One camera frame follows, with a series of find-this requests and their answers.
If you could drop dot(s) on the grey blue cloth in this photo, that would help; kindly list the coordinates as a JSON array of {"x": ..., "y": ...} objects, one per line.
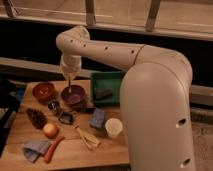
[{"x": 32, "y": 150}]

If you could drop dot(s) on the yellow red apple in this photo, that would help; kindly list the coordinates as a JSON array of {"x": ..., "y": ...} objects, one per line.
[{"x": 50, "y": 130}]

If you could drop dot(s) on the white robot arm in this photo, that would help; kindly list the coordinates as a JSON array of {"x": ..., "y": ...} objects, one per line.
[{"x": 154, "y": 98}]

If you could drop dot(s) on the red handled tool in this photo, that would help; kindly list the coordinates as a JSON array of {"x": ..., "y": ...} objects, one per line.
[{"x": 53, "y": 146}]

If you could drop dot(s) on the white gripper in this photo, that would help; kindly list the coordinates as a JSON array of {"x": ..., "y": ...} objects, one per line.
[{"x": 70, "y": 64}]

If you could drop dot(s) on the green plastic bin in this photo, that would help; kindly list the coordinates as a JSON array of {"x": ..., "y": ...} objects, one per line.
[{"x": 106, "y": 80}]

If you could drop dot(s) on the dark object in bin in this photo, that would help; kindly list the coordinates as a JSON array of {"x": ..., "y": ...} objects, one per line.
[{"x": 101, "y": 94}]

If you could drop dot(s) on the wooden tongs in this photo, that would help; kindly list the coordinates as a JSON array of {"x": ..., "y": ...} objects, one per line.
[{"x": 89, "y": 139}]

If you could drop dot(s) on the small metal cup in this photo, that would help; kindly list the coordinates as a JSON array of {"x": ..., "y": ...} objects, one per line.
[{"x": 54, "y": 107}]

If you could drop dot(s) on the wooden table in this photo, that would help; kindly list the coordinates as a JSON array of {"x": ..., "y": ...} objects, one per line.
[{"x": 71, "y": 153}]

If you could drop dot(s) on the purple bowl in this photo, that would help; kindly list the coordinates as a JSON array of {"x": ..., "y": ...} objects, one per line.
[{"x": 73, "y": 95}]

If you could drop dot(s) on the blue sponge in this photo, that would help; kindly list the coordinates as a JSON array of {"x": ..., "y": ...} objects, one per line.
[{"x": 98, "y": 118}]

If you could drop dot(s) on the small metal fork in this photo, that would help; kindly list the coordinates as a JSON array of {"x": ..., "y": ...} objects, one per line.
[{"x": 69, "y": 85}]

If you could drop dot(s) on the white paper cup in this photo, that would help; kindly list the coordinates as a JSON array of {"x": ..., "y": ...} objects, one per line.
[{"x": 113, "y": 127}]

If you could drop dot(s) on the dark metal measuring cup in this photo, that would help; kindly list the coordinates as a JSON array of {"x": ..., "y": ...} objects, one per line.
[{"x": 66, "y": 118}]

